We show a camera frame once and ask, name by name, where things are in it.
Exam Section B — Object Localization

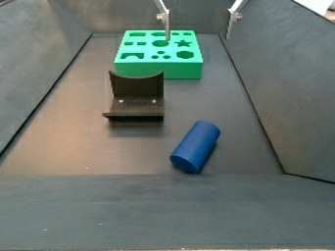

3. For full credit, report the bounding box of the blue oval cylinder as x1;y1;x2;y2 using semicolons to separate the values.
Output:
170;121;222;174

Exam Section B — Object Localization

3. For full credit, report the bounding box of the black cradle fixture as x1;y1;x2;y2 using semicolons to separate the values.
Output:
101;72;166;120

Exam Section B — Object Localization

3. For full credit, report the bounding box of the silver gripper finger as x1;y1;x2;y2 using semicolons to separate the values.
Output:
154;0;170;40
226;0;243;39

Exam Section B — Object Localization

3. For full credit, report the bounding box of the green shape sorter block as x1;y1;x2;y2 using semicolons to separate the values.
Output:
113;30;203;79

